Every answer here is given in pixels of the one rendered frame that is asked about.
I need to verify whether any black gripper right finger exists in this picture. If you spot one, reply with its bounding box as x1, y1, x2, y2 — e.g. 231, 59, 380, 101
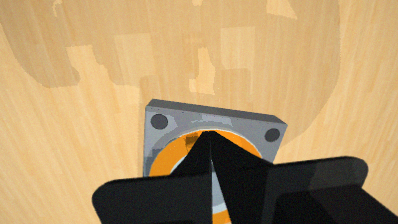
208, 130, 369, 224

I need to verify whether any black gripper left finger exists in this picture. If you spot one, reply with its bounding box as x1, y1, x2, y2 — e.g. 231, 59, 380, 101
91, 131, 213, 224

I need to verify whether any orange round plate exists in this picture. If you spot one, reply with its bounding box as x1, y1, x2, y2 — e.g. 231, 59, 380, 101
148, 126, 262, 224

